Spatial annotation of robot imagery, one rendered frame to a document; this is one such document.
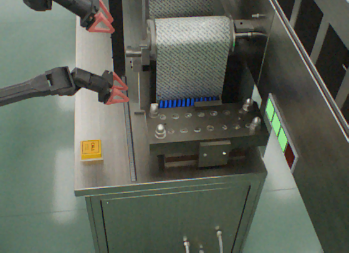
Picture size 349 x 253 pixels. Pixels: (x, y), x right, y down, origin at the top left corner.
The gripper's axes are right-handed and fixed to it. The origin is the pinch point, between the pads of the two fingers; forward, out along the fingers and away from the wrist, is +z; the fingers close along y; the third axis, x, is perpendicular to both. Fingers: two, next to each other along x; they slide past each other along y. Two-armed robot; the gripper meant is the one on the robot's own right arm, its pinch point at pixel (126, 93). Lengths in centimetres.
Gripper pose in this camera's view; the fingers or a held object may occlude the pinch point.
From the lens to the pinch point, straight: 153.1
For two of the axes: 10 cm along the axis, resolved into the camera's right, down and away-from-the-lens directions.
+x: 5.3, -6.3, -5.7
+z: 8.3, 2.8, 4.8
